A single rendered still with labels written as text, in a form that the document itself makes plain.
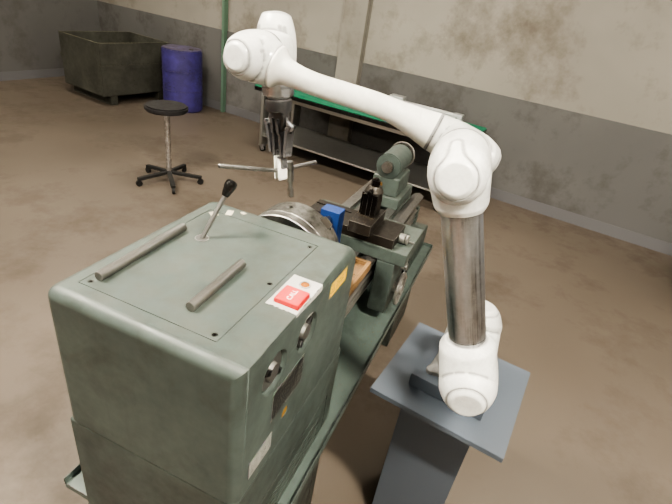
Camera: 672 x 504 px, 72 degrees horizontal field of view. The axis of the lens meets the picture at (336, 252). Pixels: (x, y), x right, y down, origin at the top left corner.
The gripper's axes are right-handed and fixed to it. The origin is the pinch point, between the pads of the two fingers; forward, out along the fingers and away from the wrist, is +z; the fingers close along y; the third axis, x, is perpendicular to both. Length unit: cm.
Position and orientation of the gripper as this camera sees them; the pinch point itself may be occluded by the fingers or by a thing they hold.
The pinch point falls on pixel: (280, 167)
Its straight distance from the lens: 141.8
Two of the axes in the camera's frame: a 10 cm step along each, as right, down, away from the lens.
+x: 7.6, -2.8, 5.8
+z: -0.3, 8.9, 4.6
